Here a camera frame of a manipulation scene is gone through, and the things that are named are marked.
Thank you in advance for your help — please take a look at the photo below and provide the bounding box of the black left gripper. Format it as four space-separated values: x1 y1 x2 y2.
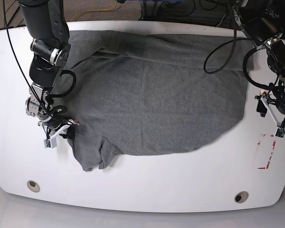
256 99 285 118

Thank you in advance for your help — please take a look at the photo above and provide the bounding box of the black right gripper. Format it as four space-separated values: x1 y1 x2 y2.
44 118 75 140

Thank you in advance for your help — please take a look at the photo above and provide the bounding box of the grey t-shirt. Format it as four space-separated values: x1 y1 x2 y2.
56 30 252 171

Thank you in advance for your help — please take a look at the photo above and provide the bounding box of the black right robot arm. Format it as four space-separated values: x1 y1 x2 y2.
19 0 76 139

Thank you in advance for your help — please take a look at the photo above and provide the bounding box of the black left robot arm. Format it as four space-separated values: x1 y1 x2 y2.
230 0 285 115

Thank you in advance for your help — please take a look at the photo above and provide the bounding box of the red tape rectangle marking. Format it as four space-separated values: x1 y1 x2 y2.
255 134 276 170

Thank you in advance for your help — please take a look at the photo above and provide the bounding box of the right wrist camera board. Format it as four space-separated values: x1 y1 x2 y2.
44 138 57 148

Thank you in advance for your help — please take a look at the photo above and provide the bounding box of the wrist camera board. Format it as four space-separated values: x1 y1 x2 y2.
44 138 57 148
275 128 285 139

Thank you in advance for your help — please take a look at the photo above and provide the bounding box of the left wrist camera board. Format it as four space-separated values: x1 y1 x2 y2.
275 128 285 139

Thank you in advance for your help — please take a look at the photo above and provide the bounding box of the left table cable grommet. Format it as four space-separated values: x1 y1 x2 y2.
27 180 40 193

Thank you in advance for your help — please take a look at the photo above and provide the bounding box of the table cable grommet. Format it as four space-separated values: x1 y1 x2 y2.
234 191 249 203
27 180 40 193

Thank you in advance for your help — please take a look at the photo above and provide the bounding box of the right table cable grommet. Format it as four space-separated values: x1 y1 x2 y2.
234 191 249 203

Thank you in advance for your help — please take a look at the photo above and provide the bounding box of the yellow cable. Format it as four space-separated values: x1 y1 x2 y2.
71 0 121 22

